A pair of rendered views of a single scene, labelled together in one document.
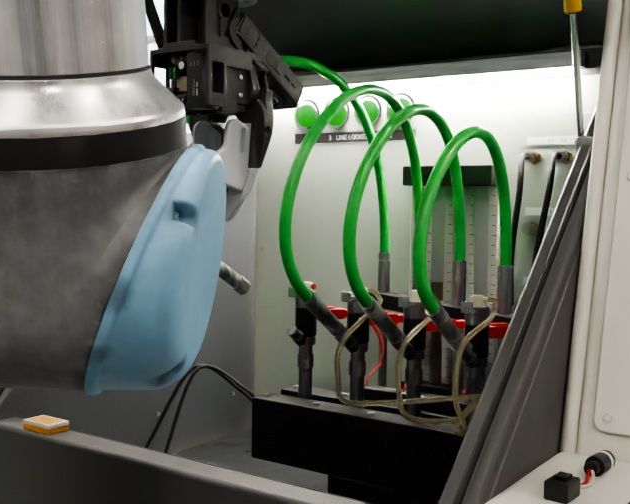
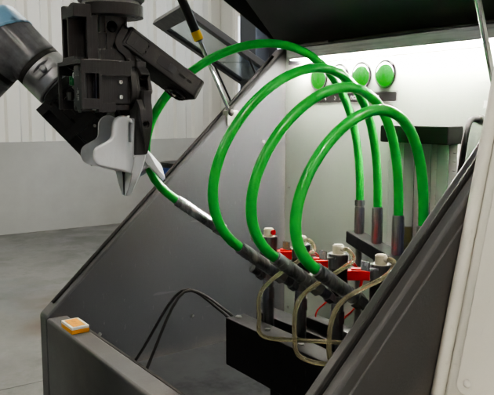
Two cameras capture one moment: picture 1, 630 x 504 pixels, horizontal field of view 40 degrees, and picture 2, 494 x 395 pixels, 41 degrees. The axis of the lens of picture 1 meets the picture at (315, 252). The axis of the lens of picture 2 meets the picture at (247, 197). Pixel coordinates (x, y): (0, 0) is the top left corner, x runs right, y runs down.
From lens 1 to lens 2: 0.34 m
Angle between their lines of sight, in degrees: 20
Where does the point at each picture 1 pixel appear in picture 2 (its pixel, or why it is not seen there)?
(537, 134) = not seen: hidden behind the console
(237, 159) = (125, 148)
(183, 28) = (72, 45)
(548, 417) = (410, 375)
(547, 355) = (407, 321)
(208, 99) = (81, 104)
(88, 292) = not seen: outside the picture
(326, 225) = (332, 171)
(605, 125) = not seen: outside the picture
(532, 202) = not seen: hidden behind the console
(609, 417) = (468, 383)
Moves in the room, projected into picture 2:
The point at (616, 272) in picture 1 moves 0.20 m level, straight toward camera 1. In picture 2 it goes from (488, 247) to (407, 283)
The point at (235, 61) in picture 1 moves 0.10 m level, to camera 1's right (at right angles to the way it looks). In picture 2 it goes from (111, 70) to (197, 68)
